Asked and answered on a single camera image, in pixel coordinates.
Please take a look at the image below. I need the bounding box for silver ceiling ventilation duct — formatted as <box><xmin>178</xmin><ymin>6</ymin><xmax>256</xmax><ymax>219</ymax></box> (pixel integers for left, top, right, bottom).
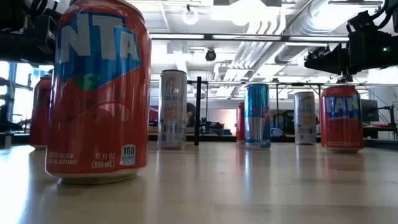
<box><xmin>275</xmin><ymin>0</ymin><xmax>352</xmax><ymax>65</ymax></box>

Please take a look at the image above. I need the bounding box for white Celsius energy drink can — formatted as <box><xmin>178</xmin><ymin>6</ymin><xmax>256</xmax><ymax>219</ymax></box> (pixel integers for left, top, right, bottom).
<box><xmin>294</xmin><ymin>91</ymin><xmax>318</xmax><ymax>146</ymax></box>

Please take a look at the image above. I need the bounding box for black computer monitor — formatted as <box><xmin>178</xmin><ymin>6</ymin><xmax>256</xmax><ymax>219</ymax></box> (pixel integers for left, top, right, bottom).
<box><xmin>360</xmin><ymin>98</ymin><xmax>380</xmax><ymax>123</ymax></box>

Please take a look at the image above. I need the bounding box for blue silver Red Bull can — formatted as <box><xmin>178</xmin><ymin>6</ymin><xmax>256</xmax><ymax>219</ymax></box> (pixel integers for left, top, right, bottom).
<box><xmin>244</xmin><ymin>83</ymin><xmax>272</xmax><ymax>151</ymax></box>

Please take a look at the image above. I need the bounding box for blue white bag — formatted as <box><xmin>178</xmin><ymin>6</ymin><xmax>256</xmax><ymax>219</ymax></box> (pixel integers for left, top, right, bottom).
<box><xmin>270</xmin><ymin>127</ymin><xmax>285</xmax><ymax>139</ymax></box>

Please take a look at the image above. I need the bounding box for overhead light bar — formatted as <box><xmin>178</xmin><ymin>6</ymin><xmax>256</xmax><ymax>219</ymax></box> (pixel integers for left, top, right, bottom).
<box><xmin>149</xmin><ymin>32</ymin><xmax>351</xmax><ymax>44</ymax></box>

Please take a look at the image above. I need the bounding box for black vertical post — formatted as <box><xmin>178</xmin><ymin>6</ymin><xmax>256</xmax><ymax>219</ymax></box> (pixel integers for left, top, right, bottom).
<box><xmin>194</xmin><ymin>76</ymin><xmax>202</xmax><ymax>146</ymax></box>

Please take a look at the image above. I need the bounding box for black background frame rail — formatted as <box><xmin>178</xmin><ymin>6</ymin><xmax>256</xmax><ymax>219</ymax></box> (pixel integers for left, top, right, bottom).
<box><xmin>186</xmin><ymin>80</ymin><xmax>398</xmax><ymax>94</ymax></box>

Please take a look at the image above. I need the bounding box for red Fanta strawberry soda can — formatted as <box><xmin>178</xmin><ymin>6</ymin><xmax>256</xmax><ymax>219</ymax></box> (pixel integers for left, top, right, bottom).
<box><xmin>319</xmin><ymin>84</ymin><xmax>365</xmax><ymax>153</ymax></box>
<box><xmin>45</xmin><ymin>0</ymin><xmax>152</xmax><ymax>185</ymax></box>

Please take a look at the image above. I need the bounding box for round white ceiling lamp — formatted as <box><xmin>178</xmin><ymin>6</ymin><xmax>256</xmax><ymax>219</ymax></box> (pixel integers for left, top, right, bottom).
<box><xmin>182</xmin><ymin>4</ymin><xmax>200</xmax><ymax>26</ymax></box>

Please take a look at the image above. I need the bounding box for white Celsius can black lid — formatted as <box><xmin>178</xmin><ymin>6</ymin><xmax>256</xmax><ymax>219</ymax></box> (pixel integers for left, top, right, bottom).
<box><xmin>157</xmin><ymin>69</ymin><xmax>188</xmax><ymax>150</ymax></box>

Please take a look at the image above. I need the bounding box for red Coca-Cola can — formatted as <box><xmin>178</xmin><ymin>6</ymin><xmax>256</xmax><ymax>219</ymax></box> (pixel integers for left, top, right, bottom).
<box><xmin>29</xmin><ymin>74</ymin><xmax>53</xmax><ymax>149</ymax></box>

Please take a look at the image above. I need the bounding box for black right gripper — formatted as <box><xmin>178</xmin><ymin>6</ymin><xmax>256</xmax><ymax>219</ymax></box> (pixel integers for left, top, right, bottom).
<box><xmin>303</xmin><ymin>29</ymin><xmax>398</xmax><ymax>75</ymax></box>

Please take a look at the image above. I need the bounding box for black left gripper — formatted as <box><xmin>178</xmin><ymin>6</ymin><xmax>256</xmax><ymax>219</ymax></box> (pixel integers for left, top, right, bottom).
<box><xmin>0</xmin><ymin>14</ymin><xmax>60</xmax><ymax>65</ymax></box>

